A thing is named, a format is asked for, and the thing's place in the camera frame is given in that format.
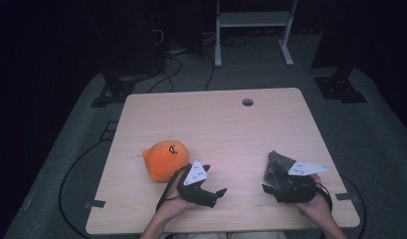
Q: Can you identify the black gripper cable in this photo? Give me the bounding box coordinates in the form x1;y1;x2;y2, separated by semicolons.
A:
318;181;333;212
155;165;189;212

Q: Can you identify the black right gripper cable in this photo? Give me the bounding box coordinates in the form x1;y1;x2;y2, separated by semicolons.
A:
318;181;333;212

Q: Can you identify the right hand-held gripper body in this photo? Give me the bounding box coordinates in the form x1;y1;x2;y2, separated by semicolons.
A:
272;160;330;204

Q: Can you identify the black cable tangle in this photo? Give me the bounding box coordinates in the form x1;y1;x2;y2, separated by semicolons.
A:
220;33;255;48

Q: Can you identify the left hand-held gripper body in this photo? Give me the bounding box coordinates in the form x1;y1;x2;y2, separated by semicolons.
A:
175;160;219;209

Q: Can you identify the person's left hand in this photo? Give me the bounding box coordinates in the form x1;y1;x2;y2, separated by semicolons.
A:
156;175;200;222

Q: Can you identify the grey tape strip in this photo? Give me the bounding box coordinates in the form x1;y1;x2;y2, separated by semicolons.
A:
84;199;106;209
334;192;359;202

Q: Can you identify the white metal desk frame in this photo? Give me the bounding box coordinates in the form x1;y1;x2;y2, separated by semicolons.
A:
214;0;299;69

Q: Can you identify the black stand base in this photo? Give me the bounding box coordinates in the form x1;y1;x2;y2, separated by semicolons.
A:
313;66;368;104
91;71;159;108

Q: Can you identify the orange plush toy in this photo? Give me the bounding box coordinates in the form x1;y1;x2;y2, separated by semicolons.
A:
141;139;190;183

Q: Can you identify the black floor cable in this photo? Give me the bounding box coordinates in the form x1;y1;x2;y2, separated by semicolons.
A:
341;175;368;239
147;56;184;94
58;138;107;239
204;51;216;92

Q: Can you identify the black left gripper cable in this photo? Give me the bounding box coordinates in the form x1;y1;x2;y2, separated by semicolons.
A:
155;165;189;212

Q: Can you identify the person's right hand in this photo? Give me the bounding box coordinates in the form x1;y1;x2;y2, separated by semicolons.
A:
295;174;333;222

